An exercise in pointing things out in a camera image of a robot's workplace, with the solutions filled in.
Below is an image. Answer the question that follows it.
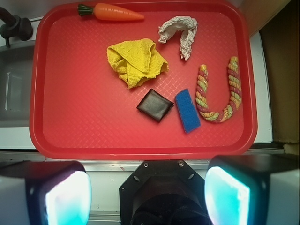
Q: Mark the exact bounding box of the dark brown leather wallet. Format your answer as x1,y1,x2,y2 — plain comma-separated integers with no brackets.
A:
136,89,174,122

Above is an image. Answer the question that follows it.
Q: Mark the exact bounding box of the cardboard box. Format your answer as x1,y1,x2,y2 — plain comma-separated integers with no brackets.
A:
260,14,300,155

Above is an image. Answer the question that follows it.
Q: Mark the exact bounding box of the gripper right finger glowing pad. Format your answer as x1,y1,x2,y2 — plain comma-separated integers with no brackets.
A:
204,154,300,225

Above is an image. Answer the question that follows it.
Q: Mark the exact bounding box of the multicolour twisted rope toy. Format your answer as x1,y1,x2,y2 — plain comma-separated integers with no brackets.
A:
195,56,242,123

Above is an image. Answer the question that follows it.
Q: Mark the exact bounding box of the crumpled white paper towel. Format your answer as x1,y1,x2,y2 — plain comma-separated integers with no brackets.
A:
158,16,199,61

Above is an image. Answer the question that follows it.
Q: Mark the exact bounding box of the red plastic tray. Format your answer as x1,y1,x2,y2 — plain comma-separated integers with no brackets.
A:
30,0,257,160

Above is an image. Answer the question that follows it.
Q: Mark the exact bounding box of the blue sponge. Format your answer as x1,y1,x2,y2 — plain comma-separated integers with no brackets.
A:
175,89,201,134

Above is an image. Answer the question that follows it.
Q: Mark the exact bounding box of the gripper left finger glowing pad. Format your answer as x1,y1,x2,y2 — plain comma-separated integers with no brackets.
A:
0,161,91,225

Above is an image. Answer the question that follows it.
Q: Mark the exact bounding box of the yellow cloth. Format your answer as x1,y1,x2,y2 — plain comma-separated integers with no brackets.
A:
106,38,169,89

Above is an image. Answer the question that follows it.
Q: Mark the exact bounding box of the orange toy carrot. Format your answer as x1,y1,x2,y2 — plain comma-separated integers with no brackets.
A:
77,3,144,21

